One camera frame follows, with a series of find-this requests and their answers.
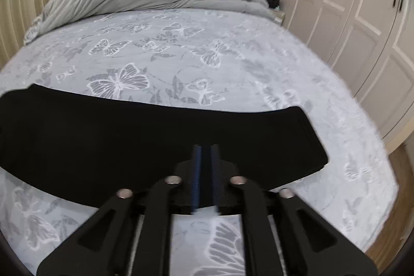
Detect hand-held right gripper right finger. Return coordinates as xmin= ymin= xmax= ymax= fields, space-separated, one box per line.
xmin=209 ymin=144 xmax=379 ymax=276

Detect white nightstand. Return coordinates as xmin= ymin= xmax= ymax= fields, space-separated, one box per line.
xmin=272 ymin=8 xmax=286 ymax=25

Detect bed with butterfly sheet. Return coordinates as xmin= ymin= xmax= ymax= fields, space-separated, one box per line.
xmin=0 ymin=4 xmax=399 ymax=276

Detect black pants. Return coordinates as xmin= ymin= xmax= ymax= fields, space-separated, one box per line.
xmin=0 ymin=84 xmax=330 ymax=208

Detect white wardrobe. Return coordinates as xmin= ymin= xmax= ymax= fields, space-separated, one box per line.
xmin=268 ymin=0 xmax=414 ymax=154

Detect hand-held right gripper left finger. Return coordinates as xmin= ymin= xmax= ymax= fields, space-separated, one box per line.
xmin=36 ymin=144 xmax=204 ymax=276

